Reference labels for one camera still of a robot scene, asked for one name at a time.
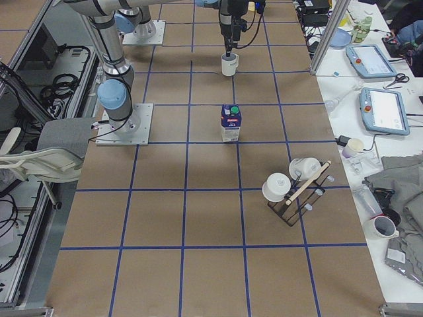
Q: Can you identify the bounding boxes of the white mug with grey inside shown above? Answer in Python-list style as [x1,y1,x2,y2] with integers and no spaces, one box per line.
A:
[221,52,239,77]

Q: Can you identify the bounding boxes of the purple white paper cup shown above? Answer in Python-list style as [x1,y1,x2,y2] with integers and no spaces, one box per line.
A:
[342,138,364,159]

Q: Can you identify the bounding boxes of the green glass jar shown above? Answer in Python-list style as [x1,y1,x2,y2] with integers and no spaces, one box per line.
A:
[351,16,373,44]

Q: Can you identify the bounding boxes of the aluminium frame post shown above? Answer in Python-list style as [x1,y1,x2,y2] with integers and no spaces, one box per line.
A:
[309,0,350,75]

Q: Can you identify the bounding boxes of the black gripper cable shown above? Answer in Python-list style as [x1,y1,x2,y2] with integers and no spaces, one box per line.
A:
[236,0,265,50]

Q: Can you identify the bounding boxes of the white red rim mug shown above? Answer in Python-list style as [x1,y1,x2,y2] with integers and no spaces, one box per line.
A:
[362,215,399,240]

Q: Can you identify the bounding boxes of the white office chair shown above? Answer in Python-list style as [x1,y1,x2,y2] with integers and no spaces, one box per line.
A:
[1,118,95,209]

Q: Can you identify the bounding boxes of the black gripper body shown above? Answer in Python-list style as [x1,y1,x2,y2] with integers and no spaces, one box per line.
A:
[220,15,247,43]

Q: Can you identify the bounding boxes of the white mug on rack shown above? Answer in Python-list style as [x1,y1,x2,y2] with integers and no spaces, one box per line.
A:
[289,157,321,181]

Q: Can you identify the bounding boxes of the blue white milk carton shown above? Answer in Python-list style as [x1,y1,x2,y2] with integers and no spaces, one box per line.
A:
[221,104,242,142]

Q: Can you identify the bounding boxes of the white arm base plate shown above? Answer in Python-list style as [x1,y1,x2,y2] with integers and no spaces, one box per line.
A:
[95,103,153,146]
[122,20,166,46]

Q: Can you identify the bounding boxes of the lower teach pendant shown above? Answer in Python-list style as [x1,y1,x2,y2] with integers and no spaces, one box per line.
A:
[359,88,410,135]

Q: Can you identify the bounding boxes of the black scissors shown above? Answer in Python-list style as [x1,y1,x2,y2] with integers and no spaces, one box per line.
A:
[383,73,410,89]

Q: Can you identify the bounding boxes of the grey cloth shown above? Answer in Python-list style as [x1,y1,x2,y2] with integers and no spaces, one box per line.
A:
[364,154,422,285]

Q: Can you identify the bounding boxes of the upper teach pendant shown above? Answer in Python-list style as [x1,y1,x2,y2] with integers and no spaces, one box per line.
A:
[345,44,397,79]

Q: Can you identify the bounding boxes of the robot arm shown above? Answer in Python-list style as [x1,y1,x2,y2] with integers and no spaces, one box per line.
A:
[66,1,165,144]
[195,0,248,57]

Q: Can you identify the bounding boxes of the blue plate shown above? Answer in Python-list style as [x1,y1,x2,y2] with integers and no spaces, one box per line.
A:
[329,28,352,50]

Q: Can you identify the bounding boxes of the white smiley mug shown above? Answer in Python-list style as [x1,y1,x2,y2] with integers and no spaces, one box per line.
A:
[262,172,291,203]

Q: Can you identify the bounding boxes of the teach pendant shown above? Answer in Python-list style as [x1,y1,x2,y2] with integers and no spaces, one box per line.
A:
[345,44,397,79]
[359,88,410,135]

